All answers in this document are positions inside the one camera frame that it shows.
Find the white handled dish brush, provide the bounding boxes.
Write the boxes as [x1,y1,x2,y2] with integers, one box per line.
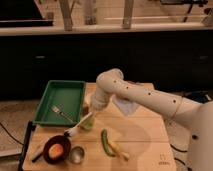
[64,115,87,137]

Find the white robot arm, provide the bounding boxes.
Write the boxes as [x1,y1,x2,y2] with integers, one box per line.
[90,68,213,171]

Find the green plastic cup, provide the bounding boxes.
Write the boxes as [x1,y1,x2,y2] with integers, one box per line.
[80,116,95,131]

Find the small metal cup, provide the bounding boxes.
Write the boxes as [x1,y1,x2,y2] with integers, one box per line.
[69,146,85,164]

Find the green plastic tray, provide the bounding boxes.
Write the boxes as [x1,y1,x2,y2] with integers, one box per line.
[33,80,86,127]

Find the metal fork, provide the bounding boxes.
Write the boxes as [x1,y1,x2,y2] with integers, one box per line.
[51,106,75,124]

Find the yellow corn piece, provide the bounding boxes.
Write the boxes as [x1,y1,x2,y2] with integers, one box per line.
[108,140,129,161]

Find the blue cloth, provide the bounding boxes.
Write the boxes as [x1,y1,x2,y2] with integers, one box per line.
[112,96,139,116]

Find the dark pan with egg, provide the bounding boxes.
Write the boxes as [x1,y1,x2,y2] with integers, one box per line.
[31,135,71,164]

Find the black camera stand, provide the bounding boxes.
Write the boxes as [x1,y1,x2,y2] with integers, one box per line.
[17,121,35,171]

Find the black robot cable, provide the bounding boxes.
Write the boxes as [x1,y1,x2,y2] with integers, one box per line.
[170,143,189,154]

